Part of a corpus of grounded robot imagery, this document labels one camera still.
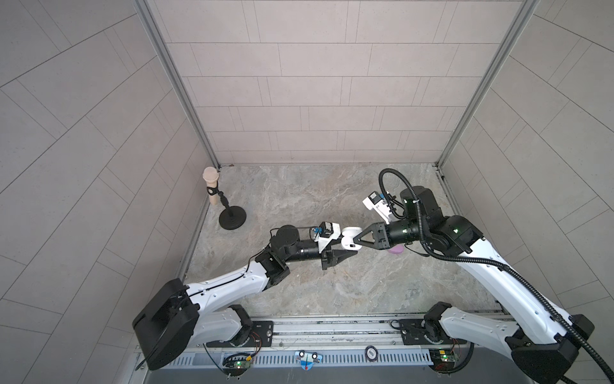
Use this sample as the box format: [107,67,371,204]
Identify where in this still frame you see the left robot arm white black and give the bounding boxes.
[132,222,361,371]

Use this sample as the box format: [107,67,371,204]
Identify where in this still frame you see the pink earbud charging case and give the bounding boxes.
[389,245,405,254]

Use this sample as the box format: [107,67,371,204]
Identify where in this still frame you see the beige microphone on black stand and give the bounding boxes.
[202,166,246,230]

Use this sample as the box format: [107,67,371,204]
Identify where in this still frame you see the blue white small device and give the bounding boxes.
[295,350,322,371]

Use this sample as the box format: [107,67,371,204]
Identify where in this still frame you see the left green circuit board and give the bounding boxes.
[222,353,254,377]

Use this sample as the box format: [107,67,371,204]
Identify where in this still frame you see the right green circuit board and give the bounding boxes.
[429,349,458,372]

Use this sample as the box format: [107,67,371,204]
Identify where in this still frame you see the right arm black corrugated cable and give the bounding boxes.
[377,167,614,384]

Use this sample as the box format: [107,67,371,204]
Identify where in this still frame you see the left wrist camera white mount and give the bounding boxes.
[310,222,342,254]

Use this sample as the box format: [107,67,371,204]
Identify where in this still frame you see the green circuit board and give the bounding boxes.
[429,349,458,372]
[222,353,254,377]

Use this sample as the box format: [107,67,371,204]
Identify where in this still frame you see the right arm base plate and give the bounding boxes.
[390,318,468,347]

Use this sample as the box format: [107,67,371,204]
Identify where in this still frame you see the white earbud charging case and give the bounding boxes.
[341,227,362,251]

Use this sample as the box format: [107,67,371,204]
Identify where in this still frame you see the aluminium rail frame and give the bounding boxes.
[133,314,536,355]

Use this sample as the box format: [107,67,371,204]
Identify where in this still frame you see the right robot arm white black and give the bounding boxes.
[353,186,594,383]

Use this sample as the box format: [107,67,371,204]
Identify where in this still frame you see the round black sticker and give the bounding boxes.
[365,346,379,363]

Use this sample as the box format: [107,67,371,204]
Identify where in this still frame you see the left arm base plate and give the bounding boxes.
[206,321,273,349]

